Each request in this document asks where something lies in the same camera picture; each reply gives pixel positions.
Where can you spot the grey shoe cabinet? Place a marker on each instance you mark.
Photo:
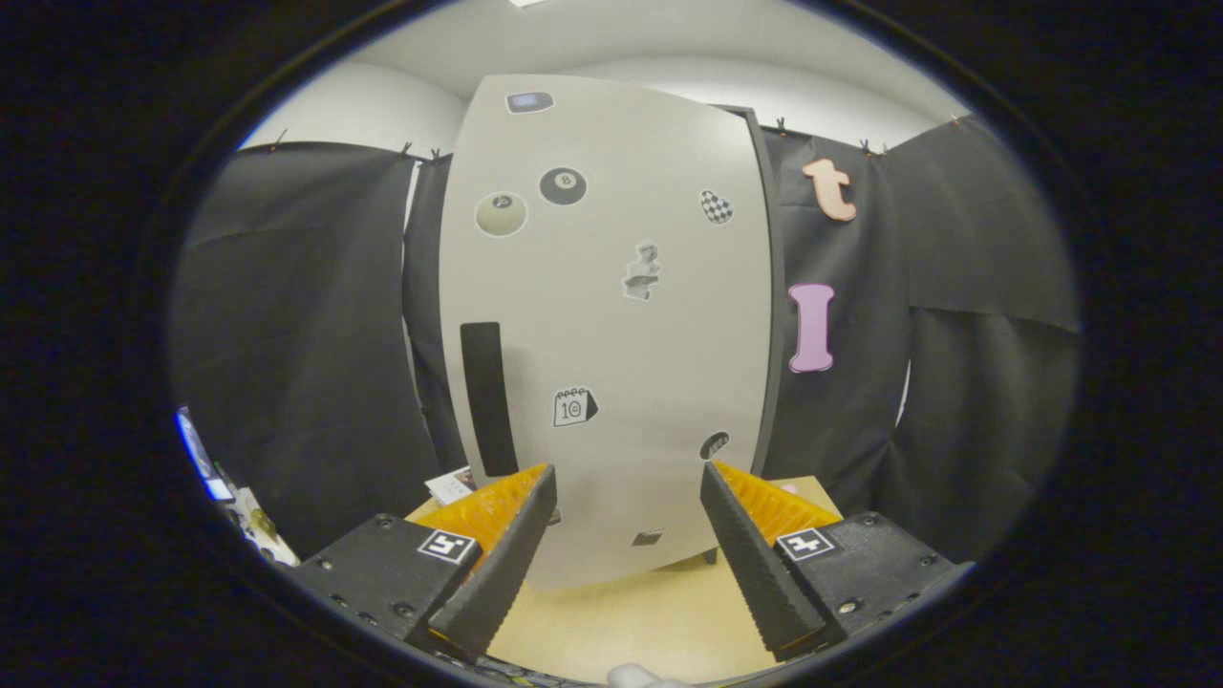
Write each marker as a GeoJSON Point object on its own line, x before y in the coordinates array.
{"type": "Point", "coordinates": [777, 334]}

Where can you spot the pink and green plush toy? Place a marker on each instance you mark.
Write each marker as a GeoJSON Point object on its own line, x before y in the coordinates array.
{"type": "Point", "coordinates": [788, 489]}

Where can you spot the white patterned object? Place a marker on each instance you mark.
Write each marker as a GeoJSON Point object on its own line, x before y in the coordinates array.
{"type": "Point", "coordinates": [258, 526]}

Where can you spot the black backdrop cloth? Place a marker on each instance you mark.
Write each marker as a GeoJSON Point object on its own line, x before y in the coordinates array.
{"type": "Point", "coordinates": [955, 287]}

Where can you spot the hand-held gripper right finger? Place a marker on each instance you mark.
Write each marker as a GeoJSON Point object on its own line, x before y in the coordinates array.
{"type": "Point", "coordinates": [755, 564]}

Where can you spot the white booklet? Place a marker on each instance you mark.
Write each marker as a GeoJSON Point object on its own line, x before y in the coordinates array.
{"type": "Point", "coordinates": [449, 485]}

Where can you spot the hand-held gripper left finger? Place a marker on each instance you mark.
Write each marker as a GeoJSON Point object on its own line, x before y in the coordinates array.
{"type": "Point", "coordinates": [511, 564]}

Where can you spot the blue lit screen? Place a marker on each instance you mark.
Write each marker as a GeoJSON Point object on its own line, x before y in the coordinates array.
{"type": "Point", "coordinates": [196, 449]}

